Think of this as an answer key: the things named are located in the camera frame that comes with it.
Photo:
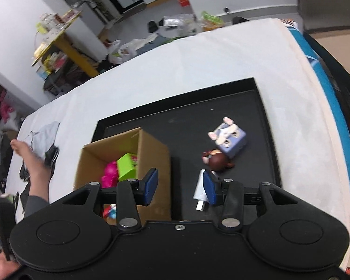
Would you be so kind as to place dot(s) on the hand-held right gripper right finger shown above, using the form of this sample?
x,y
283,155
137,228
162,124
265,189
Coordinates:
x,y
208,189

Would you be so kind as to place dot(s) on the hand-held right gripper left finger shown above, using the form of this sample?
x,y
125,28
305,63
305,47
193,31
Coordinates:
x,y
150,187

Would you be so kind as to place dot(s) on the white charger plug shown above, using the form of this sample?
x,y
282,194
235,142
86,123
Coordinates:
x,y
199,191

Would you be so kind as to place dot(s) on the green house-shaped toy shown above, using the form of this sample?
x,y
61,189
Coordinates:
x,y
127,166

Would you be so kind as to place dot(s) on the magenta figure toy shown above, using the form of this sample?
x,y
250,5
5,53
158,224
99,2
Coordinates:
x,y
109,175

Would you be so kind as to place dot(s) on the pastel pink blue small toy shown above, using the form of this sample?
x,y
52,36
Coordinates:
x,y
110,210

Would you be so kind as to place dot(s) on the black shallow tray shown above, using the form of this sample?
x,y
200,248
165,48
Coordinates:
x,y
192,113

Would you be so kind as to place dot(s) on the person's left hand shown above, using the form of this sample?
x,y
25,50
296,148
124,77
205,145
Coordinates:
x,y
3,268

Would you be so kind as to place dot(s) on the brown figure toy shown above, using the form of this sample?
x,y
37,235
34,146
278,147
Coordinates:
x,y
218,161

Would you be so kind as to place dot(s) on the purple bunny cube toy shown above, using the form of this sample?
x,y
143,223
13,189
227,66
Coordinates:
x,y
229,138

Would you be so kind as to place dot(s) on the person's left leg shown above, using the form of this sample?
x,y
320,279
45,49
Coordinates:
x,y
36,169

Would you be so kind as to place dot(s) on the black cloth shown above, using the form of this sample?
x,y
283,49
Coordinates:
x,y
53,156

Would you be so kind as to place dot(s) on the grey cloth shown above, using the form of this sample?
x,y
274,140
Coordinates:
x,y
45,135

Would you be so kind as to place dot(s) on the pink cloth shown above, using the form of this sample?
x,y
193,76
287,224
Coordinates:
x,y
6,110

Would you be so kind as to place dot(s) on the black backpack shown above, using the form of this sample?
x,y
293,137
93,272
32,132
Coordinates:
x,y
61,78

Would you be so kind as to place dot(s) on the white plastic bags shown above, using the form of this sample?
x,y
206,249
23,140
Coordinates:
x,y
128,48

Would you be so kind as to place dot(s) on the black cap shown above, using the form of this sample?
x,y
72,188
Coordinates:
x,y
152,26

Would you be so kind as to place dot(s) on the yellow table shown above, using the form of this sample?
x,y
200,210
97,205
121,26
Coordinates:
x,y
67,43

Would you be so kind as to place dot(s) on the silver foil bag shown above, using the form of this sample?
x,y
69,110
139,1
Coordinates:
x,y
170,21

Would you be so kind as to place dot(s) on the green plastic bag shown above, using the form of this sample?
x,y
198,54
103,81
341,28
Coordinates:
x,y
211,20

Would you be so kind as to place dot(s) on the black framed board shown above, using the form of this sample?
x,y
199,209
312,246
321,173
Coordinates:
x,y
338,73

